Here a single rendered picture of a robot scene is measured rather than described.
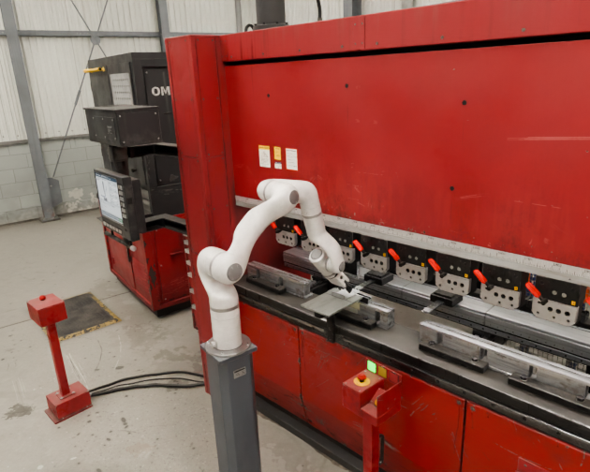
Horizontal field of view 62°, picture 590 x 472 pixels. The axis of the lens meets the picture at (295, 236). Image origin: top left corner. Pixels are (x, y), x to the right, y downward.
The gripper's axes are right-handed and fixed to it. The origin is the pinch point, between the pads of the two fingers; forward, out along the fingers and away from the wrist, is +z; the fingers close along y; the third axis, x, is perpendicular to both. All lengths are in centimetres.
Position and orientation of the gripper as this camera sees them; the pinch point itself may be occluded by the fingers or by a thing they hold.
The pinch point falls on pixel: (345, 287)
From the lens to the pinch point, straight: 253.3
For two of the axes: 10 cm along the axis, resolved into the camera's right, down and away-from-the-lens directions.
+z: 4.9, 5.7, 6.7
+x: -5.1, 8.0, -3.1
